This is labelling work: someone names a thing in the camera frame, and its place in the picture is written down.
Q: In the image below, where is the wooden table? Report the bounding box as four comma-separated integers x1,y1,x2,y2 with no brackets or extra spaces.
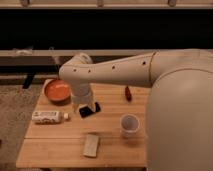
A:
16,84,149,168

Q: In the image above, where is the black smartphone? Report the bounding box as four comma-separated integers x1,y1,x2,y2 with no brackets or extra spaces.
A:
79,102,101,118

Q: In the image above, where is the orange ceramic bowl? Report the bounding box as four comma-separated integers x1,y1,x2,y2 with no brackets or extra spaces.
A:
44,79,71,102

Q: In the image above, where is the red marker pen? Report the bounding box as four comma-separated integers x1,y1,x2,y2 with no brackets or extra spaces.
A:
125,86,132,101

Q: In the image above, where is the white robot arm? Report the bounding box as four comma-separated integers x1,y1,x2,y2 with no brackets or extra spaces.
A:
59,49,213,171

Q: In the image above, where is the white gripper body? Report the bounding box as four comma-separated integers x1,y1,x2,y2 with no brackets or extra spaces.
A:
71,93,95,112

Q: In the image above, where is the white plastic bottle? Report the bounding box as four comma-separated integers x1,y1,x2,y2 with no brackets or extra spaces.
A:
32,110,70,124

